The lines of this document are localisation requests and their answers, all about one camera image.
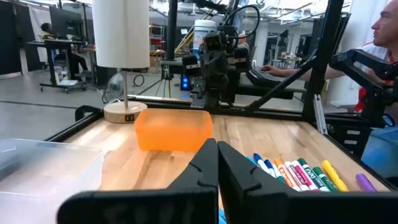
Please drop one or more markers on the black metal rig frame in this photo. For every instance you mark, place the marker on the black metal rig frame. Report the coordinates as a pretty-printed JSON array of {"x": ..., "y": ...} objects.
[{"x": 323, "y": 46}]

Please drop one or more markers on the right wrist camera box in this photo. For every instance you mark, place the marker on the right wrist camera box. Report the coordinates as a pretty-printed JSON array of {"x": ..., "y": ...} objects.
[{"x": 213, "y": 42}]

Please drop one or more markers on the small blue electronics box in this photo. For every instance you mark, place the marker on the small blue electronics box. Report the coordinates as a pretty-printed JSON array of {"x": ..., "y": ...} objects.
[{"x": 185, "y": 82}]

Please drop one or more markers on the person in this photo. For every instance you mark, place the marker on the person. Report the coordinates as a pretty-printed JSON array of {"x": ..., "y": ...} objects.
[
  {"x": 384, "y": 25},
  {"x": 46, "y": 31}
]

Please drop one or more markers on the dark green Expo marker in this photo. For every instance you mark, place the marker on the dark green Expo marker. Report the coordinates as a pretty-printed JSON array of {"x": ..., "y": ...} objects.
[{"x": 312, "y": 177}]

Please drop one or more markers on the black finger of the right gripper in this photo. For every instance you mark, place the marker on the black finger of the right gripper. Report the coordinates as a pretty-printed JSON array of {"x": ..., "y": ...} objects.
[
  {"x": 221, "y": 71},
  {"x": 207, "y": 71}
]

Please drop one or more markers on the orange translucent plastic bin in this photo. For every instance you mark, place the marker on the orange translucent plastic bin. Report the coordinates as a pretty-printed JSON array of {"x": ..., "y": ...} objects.
[{"x": 172, "y": 133}]

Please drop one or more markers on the small light-blue-cap white marker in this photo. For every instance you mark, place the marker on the small light-blue-cap white marker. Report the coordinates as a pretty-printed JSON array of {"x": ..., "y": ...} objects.
[{"x": 251, "y": 160}]

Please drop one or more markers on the person's hand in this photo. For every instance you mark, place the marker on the person's hand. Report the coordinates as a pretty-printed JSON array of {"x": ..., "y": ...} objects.
[{"x": 272, "y": 71}]

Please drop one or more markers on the blue highlighter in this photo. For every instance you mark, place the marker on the blue highlighter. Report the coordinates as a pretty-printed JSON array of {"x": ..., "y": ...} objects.
[{"x": 222, "y": 217}]

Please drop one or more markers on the yellow highlighter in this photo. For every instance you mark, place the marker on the yellow highlighter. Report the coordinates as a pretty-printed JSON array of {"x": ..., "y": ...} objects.
[{"x": 334, "y": 175}]

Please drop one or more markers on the red Expo marker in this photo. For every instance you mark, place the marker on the red Expo marker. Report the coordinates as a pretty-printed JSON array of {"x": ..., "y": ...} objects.
[{"x": 289, "y": 169}]

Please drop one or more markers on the orange Expo marker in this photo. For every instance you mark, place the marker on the orange Expo marker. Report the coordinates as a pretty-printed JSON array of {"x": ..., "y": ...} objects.
[{"x": 283, "y": 171}]

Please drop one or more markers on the pink Expo marker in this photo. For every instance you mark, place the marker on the pink Expo marker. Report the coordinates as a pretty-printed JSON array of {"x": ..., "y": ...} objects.
[{"x": 301, "y": 177}]

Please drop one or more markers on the black vertical pole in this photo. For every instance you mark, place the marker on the black vertical pole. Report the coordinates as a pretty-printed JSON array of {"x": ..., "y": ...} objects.
[{"x": 171, "y": 31}]

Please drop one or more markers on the white shade table lamp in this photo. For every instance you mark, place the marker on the white shade table lamp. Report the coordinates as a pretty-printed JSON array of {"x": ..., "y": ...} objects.
[{"x": 121, "y": 37}]

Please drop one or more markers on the white wipes canister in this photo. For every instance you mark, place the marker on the white wipes canister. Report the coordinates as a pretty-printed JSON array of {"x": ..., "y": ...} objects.
[{"x": 200, "y": 31}]

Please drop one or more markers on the black box with white labels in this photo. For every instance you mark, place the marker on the black box with white labels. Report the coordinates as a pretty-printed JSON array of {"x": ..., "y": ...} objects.
[{"x": 335, "y": 137}]

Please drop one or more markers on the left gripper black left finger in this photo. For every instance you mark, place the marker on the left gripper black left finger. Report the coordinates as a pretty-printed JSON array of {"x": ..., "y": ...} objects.
[{"x": 192, "y": 199}]

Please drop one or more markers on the clear plastic bin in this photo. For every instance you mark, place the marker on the clear plastic bin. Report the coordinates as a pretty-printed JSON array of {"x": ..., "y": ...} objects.
[{"x": 46, "y": 174}]

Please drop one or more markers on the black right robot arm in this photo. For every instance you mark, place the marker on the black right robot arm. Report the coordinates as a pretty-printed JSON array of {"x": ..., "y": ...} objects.
[{"x": 214, "y": 104}]

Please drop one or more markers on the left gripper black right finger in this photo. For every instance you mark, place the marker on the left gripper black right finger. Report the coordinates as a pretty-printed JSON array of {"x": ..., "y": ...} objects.
[{"x": 248, "y": 199}]

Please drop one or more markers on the small blue-cap white marker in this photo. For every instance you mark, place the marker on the small blue-cap white marker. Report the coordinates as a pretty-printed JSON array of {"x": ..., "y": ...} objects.
[
  {"x": 258, "y": 160},
  {"x": 269, "y": 165}
]

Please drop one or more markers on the small green-cap white marker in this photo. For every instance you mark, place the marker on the small green-cap white marker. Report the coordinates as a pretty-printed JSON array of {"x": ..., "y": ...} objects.
[{"x": 280, "y": 179}]

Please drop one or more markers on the black computer monitor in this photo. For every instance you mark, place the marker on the black computer monitor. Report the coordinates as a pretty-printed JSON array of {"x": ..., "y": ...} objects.
[{"x": 66, "y": 23}]

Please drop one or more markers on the black cart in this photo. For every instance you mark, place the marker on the black cart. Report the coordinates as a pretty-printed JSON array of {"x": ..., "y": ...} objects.
[{"x": 273, "y": 93}]

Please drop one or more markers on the black standing desk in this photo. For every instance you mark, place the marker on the black standing desk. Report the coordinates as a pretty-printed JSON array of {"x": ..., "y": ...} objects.
[{"x": 53, "y": 43}]

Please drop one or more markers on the purple highlighter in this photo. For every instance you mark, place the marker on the purple highlighter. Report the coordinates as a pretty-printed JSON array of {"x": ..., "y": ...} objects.
[{"x": 364, "y": 183}]

